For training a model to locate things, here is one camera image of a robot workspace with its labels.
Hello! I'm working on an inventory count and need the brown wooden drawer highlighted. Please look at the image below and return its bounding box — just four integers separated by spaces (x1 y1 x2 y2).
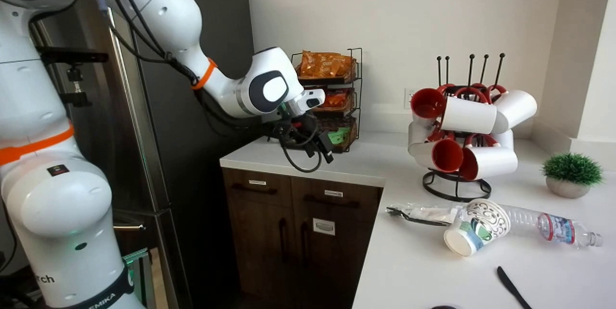
222 168 293 209
291 176 385 224

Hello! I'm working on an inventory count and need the heap of green snack packets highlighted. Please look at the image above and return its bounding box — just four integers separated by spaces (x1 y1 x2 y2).
327 127 351 145

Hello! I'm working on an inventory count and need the heap of orange snack packets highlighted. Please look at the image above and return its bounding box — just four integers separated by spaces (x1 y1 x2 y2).
298 51 357 79
320 90 355 110

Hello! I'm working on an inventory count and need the white mug red inside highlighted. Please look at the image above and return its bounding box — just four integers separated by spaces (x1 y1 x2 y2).
413 138 464 174
491 129 515 151
486 84 538 135
459 133 519 182
440 86 498 135
410 88 449 127
408 121 435 156

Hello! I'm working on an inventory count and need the brown wooden cabinet door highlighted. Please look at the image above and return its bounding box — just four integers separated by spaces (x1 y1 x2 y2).
291 207 377 309
225 197 293 302

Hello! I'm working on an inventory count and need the stainless steel refrigerator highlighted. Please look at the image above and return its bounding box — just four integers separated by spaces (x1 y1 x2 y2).
29 0 257 309

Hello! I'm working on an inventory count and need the wrapped black plastic cutlery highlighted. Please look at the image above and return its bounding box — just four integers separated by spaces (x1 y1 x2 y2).
386 203 463 227

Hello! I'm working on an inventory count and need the black mug tree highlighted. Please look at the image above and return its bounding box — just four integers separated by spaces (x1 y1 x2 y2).
422 53 506 203

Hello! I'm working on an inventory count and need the patterned paper cup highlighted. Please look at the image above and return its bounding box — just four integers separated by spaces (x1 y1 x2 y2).
443 199 511 257

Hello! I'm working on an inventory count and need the black plastic knife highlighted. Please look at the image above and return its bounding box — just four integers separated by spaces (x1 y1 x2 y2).
497 266 533 309

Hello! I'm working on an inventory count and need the clear plastic water bottle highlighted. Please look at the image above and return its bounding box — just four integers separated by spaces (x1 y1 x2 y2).
496 203 603 248

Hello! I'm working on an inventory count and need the small potted green plant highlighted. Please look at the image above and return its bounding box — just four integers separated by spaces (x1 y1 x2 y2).
541 153 604 199

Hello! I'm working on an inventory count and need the black wire snack rack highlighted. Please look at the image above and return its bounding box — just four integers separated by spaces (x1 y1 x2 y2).
291 48 363 154

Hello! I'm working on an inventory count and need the dark drawer handle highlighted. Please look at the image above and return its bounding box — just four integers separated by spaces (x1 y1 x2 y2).
303 194 360 210

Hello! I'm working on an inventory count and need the dark door handle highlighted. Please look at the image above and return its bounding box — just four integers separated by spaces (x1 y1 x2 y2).
280 217 289 260
301 221 310 265

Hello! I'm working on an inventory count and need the camera on mount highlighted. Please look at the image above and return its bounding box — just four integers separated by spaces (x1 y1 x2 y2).
38 46 109 108

